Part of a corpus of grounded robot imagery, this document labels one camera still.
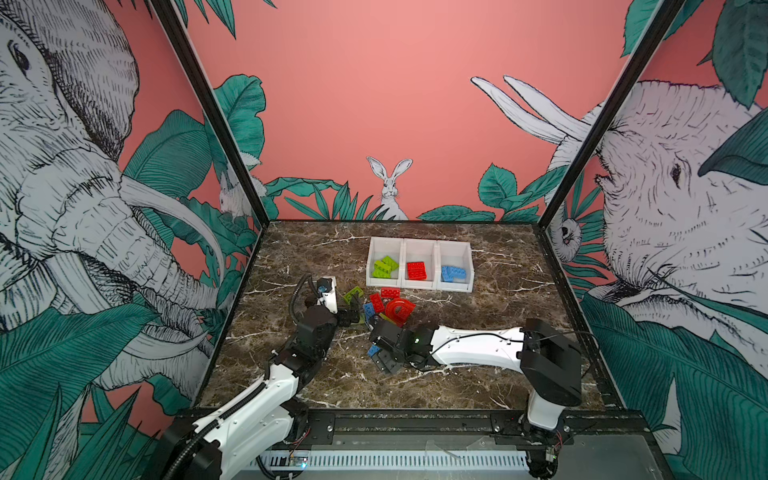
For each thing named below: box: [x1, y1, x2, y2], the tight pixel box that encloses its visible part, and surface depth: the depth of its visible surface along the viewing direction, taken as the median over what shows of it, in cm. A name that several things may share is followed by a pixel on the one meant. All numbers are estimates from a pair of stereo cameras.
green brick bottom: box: [371, 260, 391, 279], surface depth 106 cm
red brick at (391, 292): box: [381, 287, 401, 299], surface depth 100 cm
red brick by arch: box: [370, 293, 385, 313], surface depth 97 cm
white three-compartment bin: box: [366, 237, 475, 293], surface depth 106 cm
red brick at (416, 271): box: [407, 261, 427, 281], surface depth 106 cm
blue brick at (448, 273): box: [441, 266, 455, 283], surface depth 105 cm
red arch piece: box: [384, 298, 416, 328], surface depth 96 cm
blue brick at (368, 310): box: [363, 302, 374, 320], surface depth 97 cm
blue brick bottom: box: [441, 266, 467, 282], surface depth 105 cm
